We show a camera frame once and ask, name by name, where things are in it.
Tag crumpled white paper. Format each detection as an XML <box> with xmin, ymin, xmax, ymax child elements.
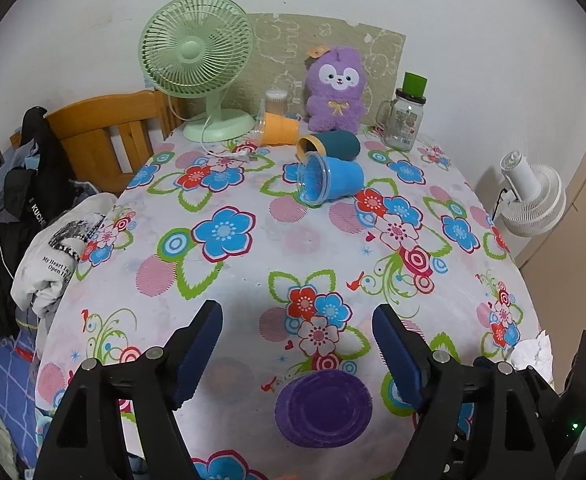
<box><xmin>510</xmin><ymin>332</ymin><xmax>554</xmax><ymax>383</ymax></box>

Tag blue checked quilt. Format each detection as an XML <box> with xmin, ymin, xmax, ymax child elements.
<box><xmin>0</xmin><ymin>335</ymin><xmax>61</xmax><ymax>480</ymax></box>

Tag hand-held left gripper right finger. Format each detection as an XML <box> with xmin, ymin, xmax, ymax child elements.
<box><xmin>372</xmin><ymin>304</ymin><xmax>558</xmax><ymax>480</ymax></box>

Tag purple cup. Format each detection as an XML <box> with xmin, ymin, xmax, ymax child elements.
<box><xmin>274</xmin><ymin>371</ymin><xmax>373</xmax><ymax>450</ymax></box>

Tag green desk fan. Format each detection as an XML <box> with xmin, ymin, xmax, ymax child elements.
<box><xmin>139</xmin><ymin>0</ymin><xmax>258</xmax><ymax>143</ymax></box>

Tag orange cup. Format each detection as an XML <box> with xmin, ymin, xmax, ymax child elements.
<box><xmin>259</xmin><ymin>112</ymin><xmax>301</xmax><ymax>147</ymax></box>

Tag white printed shirt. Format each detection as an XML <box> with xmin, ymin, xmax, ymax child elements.
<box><xmin>12</xmin><ymin>192</ymin><xmax>118</xmax><ymax>318</ymax></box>

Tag dark teal cup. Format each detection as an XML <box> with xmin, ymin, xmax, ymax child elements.
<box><xmin>295</xmin><ymin>130</ymin><xmax>361</xmax><ymax>162</ymax></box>

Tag wooden headboard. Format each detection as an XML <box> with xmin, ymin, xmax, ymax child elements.
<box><xmin>45</xmin><ymin>89</ymin><xmax>186</xmax><ymax>196</ymax></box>

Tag white fan cable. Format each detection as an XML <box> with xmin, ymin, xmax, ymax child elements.
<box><xmin>200</xmin><ymin>110</ymin><xmax>274</xmax><ymax>163</ymax></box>

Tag white floor fan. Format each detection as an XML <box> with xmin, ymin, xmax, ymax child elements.
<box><xmin>493</xmin><ymin>150</ymin><xmax>567</xmax><ymax>238</ymax></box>

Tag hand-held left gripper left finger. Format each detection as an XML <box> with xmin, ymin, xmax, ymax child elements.
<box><xmin>35</xmin><ymin>300</ymin><xmax>223</xmax><ymax>480</ymax></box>

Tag patterned wall sheet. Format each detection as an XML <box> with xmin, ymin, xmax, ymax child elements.
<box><xmin>245</xmin><ymin>12</ymin><xmax>407</xmax><ymax>126</ymax></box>

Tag floral tablecloth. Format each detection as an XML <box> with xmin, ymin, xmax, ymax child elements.
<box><xmin>35</xmin><ymin>127</ymin><xmax>554</xmax><ymax>480</ymax></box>

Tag blue cup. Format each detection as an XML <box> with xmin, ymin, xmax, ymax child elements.
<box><xmin>295</xmin><ymin>151</ymin><xmax>365</xmax><ymax>207</ymax></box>

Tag purple plush toy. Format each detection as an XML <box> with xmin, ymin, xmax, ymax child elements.
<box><xmin>304</xmin><ymin>46</ymin><xmax>371</xmax><ymax>133</ymax></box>

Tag glass jar mug green lid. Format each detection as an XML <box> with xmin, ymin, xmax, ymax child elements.
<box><xmin>375</xmin><ymin>72</ymin><xmax>428</xmax><ymax>151</ymax></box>

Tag cotton swab container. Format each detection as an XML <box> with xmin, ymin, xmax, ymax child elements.
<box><xmin>264</xmin><ymin>90</ymin><xmax>289</xmax><ymax>117</ymax></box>

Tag black jacket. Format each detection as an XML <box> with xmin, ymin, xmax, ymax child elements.
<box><xmin>3</xmin><ymin>106</ymin><xmax>76</xmax><ymax>241</ymax></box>

